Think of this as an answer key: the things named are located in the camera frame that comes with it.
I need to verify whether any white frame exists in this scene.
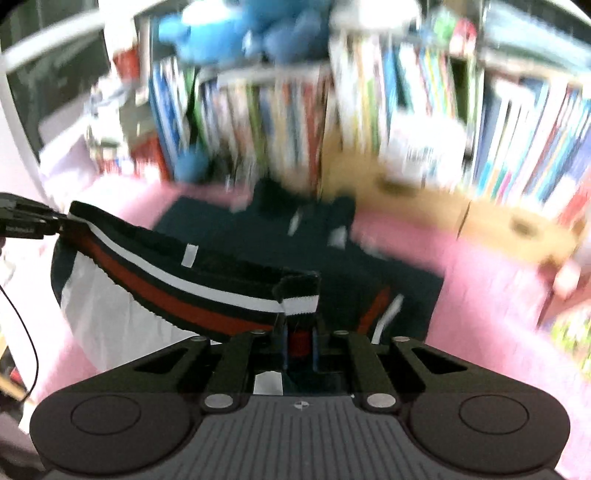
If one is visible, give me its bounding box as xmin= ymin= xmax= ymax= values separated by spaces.
xmin=0 ymin=8 xmax=139 ymax=199

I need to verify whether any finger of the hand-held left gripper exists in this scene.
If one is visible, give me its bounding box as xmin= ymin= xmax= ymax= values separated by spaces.
xmin=0 ymin=193 xmax=71 ymax=240

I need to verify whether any thin black cable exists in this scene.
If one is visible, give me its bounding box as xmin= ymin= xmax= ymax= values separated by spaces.
xmin=0 ymin=284 xmax=40 ymax=405

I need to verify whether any wooden drawer organizer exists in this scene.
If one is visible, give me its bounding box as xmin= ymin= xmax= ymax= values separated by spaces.
xmin=318 ymin=148 xmax=583 ymax=269

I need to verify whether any pink rabbit print blanket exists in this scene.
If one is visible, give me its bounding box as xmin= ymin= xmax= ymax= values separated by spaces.
xmin=0 ymin=180 xmax=591 ymax=480

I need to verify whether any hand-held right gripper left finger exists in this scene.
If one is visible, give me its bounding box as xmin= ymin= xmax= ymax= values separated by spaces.
xmin=133 ymin=320 xmax=290 ymax=414

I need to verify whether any blue plush toy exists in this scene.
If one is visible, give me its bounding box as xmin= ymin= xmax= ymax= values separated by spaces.
xmin=157 ymin=0 xmax=334 ymax=66

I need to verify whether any navy and white striped jacket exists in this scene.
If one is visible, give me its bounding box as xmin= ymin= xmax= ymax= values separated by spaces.
xmin=50 ymin=182 xmax=447 ymax=398

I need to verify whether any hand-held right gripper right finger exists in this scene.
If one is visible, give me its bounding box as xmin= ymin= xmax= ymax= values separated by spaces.
xmin=311 ymin=322 xmax=468 ymax=414

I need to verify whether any row of colourful books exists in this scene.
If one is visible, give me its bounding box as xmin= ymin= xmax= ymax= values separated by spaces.
xmin=147 ymin=18 xmax=591 ymax=224

